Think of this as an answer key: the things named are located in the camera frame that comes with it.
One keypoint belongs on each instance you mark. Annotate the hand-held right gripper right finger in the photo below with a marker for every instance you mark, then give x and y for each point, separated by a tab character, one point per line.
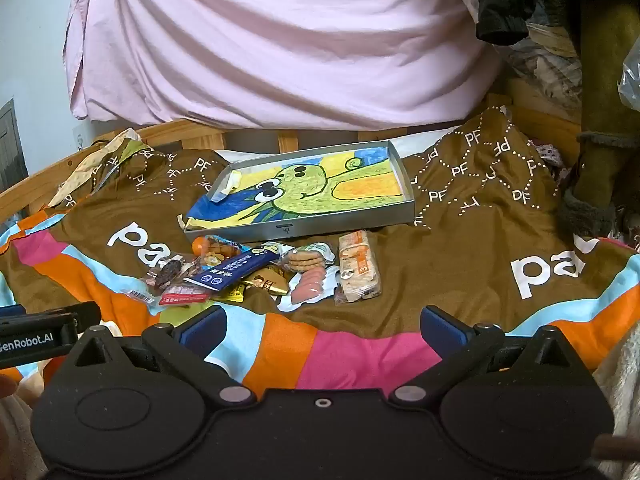
442	330

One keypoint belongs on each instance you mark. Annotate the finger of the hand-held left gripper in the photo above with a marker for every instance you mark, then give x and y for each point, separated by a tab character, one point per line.
75	314
10	309

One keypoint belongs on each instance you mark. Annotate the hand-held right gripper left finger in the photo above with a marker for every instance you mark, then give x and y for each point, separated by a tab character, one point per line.
200	332

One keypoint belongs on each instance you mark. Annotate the clear packet red label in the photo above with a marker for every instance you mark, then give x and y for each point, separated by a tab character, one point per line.
182	294

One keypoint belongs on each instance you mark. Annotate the yellow snack packet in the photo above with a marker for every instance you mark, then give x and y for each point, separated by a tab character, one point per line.
232	294

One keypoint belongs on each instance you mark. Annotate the clear packet dark dried fruit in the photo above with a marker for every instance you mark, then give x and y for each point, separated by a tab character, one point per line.
167	272

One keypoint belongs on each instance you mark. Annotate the dark blue bar packet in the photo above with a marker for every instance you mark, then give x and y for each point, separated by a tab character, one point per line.
230	270

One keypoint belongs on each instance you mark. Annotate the golden snack packet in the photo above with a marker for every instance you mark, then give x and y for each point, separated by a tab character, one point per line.
267	282

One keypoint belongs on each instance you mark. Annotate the mandarin orange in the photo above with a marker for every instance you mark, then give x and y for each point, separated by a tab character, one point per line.
200	245

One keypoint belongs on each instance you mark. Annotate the long cracker packet orange label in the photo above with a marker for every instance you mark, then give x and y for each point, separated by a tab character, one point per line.
357	270

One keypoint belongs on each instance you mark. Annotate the pink sausage packet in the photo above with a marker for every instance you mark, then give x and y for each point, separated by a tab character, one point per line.
310	285

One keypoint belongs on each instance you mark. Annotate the round biscuit packet green label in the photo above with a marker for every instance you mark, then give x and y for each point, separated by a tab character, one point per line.
305	260

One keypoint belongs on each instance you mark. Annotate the grey metal tray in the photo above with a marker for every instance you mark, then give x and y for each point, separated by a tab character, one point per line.
350	225

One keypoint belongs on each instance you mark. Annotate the brown printed blanket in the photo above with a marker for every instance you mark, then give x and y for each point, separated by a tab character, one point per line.
450	260

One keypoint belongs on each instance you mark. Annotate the beige green printed cloth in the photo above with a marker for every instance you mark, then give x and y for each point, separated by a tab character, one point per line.
100	157

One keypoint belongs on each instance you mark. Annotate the cream fleece cloth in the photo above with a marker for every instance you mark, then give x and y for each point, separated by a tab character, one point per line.
617	390

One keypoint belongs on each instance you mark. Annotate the pink floral cloth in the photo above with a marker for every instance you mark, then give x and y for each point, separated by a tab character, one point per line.
547	152

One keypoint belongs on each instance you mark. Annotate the grey patterned cloth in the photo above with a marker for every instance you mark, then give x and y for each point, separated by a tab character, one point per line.
540	60

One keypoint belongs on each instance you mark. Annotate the pink bed sheet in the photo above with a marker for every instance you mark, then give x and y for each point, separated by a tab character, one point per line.
275	35

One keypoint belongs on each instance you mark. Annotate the clear plastic bag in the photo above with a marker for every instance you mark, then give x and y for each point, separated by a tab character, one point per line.
631	80

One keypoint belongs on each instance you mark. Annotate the black jacket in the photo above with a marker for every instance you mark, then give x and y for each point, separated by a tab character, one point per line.
500	5

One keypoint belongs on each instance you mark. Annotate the grey wall panel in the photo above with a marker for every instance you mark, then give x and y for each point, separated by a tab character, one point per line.
12	150

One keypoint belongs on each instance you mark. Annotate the wooden bed frame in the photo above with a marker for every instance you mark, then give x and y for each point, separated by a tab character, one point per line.
200	135

